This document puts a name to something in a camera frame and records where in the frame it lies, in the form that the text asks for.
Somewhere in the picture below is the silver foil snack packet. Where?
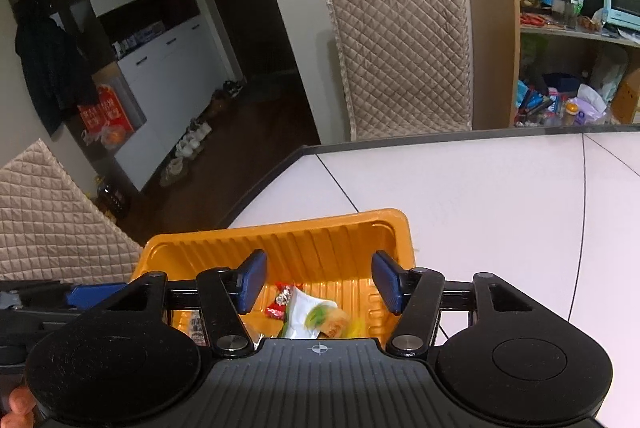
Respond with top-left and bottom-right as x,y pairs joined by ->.
277,287 -> 352,340

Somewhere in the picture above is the silver dark-print snack packet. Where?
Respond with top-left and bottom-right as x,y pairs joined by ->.
187,310 -> 208,346

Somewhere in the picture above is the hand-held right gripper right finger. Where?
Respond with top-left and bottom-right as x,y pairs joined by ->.
371,250 -> 543,359

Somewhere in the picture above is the beige quilted chair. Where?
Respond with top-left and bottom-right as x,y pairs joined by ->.
324,0 -> 473,141
0,139 -> 146,283

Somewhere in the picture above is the dark oil bottle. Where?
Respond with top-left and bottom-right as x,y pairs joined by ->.
95,175 -> 132,221

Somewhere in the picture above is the orange plastic tray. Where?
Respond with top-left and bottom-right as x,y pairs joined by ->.
129,208 -> 417,349

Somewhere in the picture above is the dark jacket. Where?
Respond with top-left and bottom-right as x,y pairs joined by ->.
14,0 -> 98,137

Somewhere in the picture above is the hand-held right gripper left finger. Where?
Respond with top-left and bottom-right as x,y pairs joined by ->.
85,250 -> 268,359

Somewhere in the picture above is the white cabinet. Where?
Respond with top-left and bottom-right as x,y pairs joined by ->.
5,0 -> 246,193

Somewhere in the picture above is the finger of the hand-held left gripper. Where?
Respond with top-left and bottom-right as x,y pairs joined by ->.
62,283 -> 130,309

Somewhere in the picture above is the wooden shelf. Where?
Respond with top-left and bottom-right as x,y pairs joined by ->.
467,0 -> 640,129

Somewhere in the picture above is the row of shoes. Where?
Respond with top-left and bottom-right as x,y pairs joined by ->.
159,79 -> 247,187

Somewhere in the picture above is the purple plastic bag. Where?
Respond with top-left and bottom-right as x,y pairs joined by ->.
575,82 -> 608,125

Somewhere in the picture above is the person's left hand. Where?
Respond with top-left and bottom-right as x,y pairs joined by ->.
7,385 -> 38,428

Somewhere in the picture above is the dark door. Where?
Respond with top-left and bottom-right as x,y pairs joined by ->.
172,0 -> 321,143

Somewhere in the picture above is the small red candy packet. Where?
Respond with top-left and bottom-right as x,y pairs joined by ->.
265,283 -> 305,319

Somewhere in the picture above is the red gift box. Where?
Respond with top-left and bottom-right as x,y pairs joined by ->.
77,84 -> 136,149

